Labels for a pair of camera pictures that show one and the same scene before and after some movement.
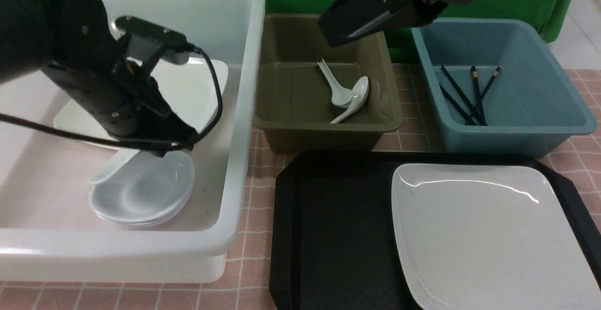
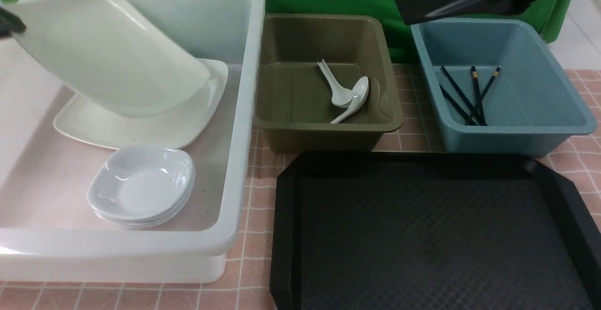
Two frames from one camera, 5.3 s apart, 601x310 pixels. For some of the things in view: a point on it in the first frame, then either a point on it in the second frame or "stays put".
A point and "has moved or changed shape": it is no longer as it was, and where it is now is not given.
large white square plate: [492, 237] has moved or changed shape
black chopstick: [496, 73] stays put
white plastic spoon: [341, 97] stays put
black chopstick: [478, 96] stays put
